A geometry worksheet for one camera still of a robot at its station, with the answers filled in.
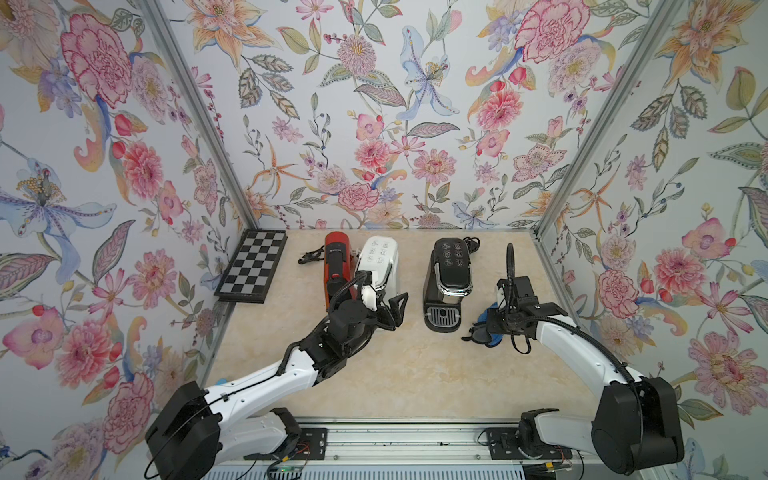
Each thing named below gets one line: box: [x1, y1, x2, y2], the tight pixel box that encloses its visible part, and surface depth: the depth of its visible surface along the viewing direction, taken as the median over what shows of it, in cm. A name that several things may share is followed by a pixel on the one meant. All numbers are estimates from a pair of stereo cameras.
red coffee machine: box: [324, 231, 356, 311], surface depth 90 cm
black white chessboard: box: [214, 229, 288, 304], surface depth 107 cm
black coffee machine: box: [423, 238, 473, 332], surface depth 85 cm
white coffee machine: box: [355, 236, 399, 303], surface depth 84 cm
